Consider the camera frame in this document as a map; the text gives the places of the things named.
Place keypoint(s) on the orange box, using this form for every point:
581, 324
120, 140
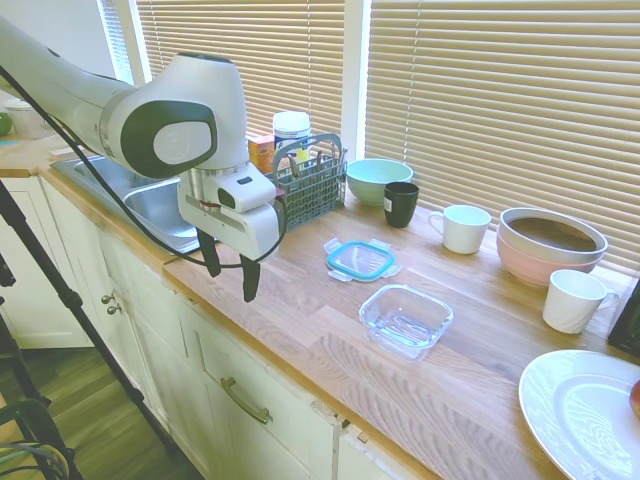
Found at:
261, 152

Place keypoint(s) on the clear lid with teal seal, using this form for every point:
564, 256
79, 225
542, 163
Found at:
360, 260

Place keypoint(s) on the mint green bowl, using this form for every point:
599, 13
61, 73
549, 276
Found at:
375, 187

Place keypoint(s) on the stainless steel sink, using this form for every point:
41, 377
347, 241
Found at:
150, 205

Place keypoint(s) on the black camera stand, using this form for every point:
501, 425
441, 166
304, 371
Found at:
65, 295

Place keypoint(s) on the pink bowl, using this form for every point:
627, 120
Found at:
535, 270

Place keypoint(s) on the beige window blind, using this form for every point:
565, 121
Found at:
500, 115
117, 40
260, 60

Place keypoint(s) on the white mug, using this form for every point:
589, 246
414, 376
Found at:
465, 232
570, 305

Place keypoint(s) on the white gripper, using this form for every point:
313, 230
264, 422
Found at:
235, 230

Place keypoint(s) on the white jar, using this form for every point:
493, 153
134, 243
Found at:
22, 120

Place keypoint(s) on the white wipes canister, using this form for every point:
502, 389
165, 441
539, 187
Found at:
291, 132

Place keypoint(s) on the grey bowl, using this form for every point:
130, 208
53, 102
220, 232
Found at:
520, 240

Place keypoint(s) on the black cup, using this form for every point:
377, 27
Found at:
400, 207

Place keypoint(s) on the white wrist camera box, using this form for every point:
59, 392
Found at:
245, 192

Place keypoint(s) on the red apple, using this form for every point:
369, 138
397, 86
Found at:
636, 400

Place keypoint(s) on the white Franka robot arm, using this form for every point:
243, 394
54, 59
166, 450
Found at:
75, 95

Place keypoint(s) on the grey plastic cutlery basket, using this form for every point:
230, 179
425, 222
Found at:
310, 197

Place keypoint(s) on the white plate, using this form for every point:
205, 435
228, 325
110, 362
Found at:
575, 410

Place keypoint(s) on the metal cabinet knob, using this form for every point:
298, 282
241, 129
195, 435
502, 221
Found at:
107, 299
115, 309

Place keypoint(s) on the square glass food container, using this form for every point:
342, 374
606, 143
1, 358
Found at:
400, 325

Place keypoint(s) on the metal cutlery piece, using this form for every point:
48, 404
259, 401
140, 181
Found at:
294, 167
317, 162
338, 152

